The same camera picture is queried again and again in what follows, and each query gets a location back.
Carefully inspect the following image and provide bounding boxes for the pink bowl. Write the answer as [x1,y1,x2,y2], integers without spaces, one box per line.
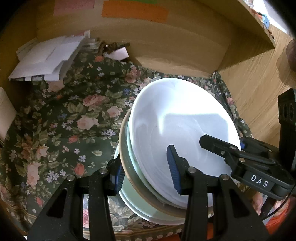
[118,111,185,210]

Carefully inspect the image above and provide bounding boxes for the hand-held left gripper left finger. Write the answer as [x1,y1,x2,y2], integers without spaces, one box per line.
[28,158,125,241]

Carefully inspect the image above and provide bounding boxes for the white bowl with black spots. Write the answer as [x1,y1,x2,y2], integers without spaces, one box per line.
[130,78,241,208]

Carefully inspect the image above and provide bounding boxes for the wooden shelf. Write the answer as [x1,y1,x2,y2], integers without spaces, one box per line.
[201,0,276,49]

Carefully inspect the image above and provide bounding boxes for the stack of white papers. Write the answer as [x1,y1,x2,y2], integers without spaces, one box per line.
[8,30,91,82]

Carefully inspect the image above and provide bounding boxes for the small white box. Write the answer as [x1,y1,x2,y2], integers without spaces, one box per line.
[105,46,130,62]

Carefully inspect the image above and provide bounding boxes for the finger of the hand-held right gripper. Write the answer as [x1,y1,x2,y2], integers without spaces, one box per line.
[199,134,245,168]
[240,137,278,164]

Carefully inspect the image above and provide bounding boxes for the pink sticky note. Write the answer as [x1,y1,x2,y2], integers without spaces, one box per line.
[54,0,95,15]

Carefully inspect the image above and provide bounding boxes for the orange sticky note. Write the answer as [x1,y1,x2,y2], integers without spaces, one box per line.
[102,1,170,24]

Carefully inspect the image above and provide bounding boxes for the person's right hand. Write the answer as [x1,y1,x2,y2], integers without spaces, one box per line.
[252,192,267,216]

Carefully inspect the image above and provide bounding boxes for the light green plate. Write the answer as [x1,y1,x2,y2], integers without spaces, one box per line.
[113,148,214,226]

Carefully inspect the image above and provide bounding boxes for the dark floral tablecloth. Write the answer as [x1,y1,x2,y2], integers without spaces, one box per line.
[0,52,255,241]

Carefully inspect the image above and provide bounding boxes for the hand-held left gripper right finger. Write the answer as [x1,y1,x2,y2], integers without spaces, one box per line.
[167,145,270,241]

